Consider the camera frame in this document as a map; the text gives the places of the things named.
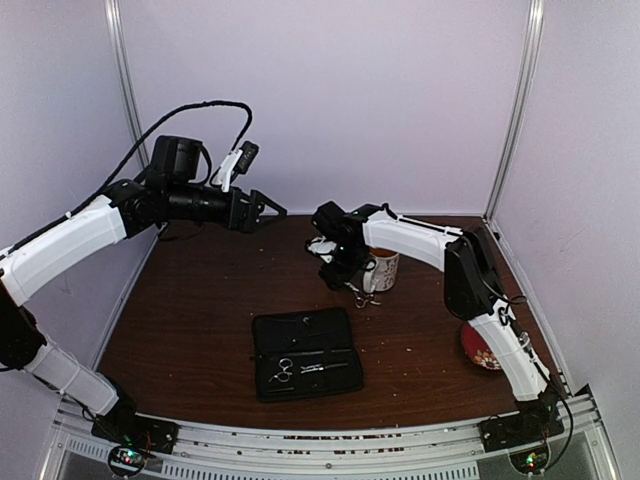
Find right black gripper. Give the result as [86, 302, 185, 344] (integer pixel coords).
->
[321, 242, 368, 289]

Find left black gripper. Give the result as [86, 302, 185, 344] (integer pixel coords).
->
[166, 181, 287, 233]

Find silver thinning scissors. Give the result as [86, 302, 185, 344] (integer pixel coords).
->
[345, 282, 381, 309]

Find black zippered tool case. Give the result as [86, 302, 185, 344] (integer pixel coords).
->
[251, 307, 364, 403]

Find silver straight hair scissors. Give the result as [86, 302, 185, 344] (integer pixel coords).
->
[268, 358, 349, 384]

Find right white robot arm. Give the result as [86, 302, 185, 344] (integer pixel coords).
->
[306, 201, 562, 442]

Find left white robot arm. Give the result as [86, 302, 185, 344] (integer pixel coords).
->
[1, 135, 287, 444]

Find white floral mug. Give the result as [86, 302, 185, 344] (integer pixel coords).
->
[362, 248, 400, 293]

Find red floral plate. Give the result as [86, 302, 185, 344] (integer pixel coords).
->
[460, 323, 502, 371]

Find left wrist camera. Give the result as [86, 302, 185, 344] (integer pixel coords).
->
[209, 141, 259, 193]

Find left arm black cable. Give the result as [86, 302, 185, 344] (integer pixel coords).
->
[0, 99, 254, 261]

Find right aluminium corner post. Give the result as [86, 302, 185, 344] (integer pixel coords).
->
[483, 0, 545, 224]

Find aluminium corner post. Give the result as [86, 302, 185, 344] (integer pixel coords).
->
[483, 0, 545, 224]
[104, 0, 142, 140]

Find left aluminium corner post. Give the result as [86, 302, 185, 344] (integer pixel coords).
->
[104, 0, 142, 140]

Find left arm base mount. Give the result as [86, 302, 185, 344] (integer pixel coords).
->
[91, 398, 179, 454]

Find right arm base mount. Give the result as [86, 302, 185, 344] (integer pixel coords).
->
[477, 400, 564, 452]

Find aluminium front rail frame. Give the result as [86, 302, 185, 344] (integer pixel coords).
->
[35, 394, 622, 479]

